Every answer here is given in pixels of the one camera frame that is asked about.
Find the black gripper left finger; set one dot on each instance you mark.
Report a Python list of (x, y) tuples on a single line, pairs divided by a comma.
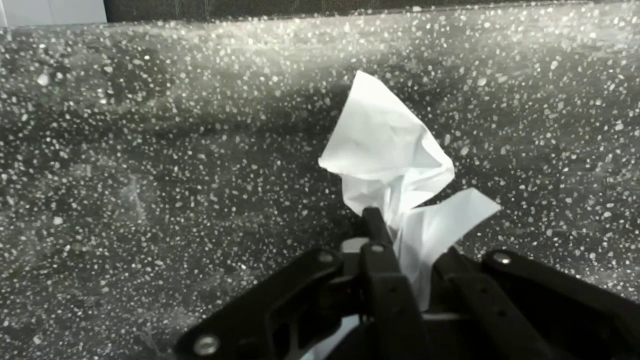
[(390, 305)]

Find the small white tissue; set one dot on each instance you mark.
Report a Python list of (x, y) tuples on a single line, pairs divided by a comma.
[(387, 159)]

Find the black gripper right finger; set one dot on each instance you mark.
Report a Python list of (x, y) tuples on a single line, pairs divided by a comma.
[(470, 316)]

